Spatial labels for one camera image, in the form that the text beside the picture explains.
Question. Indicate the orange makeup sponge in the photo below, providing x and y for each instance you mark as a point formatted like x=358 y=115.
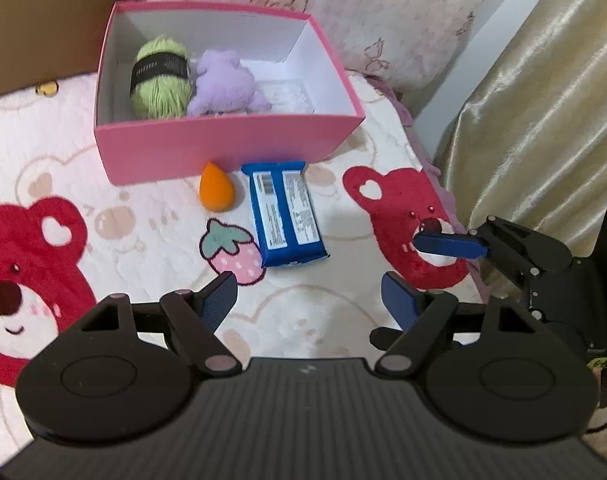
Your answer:
x=216 y=190

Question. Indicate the clear plastic packet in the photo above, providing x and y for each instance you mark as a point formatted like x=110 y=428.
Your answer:
x=288 y=95

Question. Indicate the bear printed blanket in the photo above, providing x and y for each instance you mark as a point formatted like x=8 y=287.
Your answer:
x=133 y=260

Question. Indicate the gold curtain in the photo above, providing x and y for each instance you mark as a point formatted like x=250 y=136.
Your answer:
x=548 y=135

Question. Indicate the green yarn ball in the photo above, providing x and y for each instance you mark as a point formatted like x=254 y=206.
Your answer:
x=158 y=92

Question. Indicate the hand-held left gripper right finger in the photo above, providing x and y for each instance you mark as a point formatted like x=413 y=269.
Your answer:
x=398 y=300

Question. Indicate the blue snack packet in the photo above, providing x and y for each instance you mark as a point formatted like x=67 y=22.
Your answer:
x=288 y=210

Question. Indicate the purple plush toy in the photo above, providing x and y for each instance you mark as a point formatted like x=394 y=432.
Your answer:
x=223 y=85

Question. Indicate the brown pillow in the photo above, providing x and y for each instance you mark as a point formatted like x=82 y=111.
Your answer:
x=43 y=25

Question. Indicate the pink checked pillow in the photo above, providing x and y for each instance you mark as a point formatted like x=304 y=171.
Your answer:
x=383 y=20

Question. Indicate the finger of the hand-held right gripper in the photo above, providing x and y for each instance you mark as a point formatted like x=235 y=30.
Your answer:
x=448 y=245
x=383 y=339

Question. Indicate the pink cardboard box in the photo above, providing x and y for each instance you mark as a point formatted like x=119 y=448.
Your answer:
x=208 y=145

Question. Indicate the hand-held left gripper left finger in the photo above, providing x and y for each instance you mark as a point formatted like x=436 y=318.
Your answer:
x=218 y=300

